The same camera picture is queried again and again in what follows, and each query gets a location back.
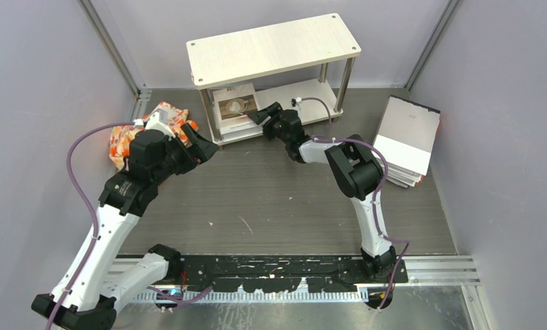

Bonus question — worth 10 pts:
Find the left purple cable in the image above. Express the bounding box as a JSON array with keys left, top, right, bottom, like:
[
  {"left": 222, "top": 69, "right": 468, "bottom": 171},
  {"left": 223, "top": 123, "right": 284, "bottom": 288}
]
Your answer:
[{"left": 43, "top": 122, "right": 215, "bottom": 330}]

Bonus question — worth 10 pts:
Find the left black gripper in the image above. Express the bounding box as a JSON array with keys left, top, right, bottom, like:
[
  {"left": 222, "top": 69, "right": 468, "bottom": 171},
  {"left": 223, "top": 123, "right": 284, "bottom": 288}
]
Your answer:
[{"left": 152, "top": 123, "right": 218, "bottom": 185}]

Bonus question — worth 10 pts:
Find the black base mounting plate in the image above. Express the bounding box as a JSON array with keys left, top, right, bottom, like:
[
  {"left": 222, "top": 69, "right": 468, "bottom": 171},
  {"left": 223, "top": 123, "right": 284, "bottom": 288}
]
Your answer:
[{"left": 158, "top": 254, "right": 408, "bottom": 294}]

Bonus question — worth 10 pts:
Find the aluminium rail frame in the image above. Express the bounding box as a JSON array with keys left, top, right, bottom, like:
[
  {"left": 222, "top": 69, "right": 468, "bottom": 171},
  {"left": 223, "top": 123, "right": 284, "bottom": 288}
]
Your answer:
[{"left": 87, "top": 89, "right": 484, "bottom": 330}]

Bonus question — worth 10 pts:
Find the white two-tier shelf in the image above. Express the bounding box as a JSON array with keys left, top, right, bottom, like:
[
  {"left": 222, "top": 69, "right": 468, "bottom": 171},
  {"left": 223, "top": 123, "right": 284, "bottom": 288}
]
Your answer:
[{"left": 186, "top": 13, "right": 361, "bottom": 146}]

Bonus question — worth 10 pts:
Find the stack of remaining books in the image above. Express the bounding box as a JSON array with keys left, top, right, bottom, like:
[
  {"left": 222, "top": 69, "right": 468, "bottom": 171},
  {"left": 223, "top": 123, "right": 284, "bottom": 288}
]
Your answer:
[{"left": 387, "top": 159, "right": 429, "bottom": 187}]

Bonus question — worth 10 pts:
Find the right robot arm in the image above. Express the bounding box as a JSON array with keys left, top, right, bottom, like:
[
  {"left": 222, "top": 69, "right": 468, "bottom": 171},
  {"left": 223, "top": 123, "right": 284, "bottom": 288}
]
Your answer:
[{"left": 248, "top": 102, "right": 401, "bottom": 283}]

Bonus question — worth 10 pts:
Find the afternoon tea book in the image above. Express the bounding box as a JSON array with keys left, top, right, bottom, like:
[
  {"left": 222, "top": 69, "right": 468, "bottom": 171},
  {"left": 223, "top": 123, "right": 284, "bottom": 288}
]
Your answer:
[{"left": 213, "top": 82, "right": 260, "bottom": 135}]

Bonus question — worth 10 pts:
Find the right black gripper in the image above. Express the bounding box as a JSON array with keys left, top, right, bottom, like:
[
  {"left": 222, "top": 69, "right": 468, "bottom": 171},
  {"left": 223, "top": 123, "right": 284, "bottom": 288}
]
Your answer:
[{"left": 247, "top": 102, "right": 290, "bottom": 145}]

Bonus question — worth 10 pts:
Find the orange floral cloth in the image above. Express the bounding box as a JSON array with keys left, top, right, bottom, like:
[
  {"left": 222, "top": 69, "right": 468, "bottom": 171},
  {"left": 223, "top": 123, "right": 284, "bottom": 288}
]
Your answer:
[{"left": 109, "top": 101, "right": 199, "bottom": 170}]

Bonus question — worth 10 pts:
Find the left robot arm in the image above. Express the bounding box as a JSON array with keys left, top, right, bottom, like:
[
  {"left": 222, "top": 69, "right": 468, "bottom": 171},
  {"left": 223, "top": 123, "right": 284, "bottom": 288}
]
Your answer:
[{"left": 32, "top": 124, "right": 219, "bottom": 329}]

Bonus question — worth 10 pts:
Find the white grey cover book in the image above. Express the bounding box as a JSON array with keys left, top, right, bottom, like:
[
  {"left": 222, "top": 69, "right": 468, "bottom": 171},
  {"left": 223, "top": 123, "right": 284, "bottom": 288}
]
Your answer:
[{"left": 373, "top": 96, "right": 440, "bottom": 176}]

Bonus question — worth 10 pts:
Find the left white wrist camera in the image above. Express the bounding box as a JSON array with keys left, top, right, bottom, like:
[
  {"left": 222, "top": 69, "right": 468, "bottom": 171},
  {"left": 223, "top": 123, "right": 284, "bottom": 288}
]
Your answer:
[{"left": 133, "top": 110, "right": 177, "bottom": 138}]

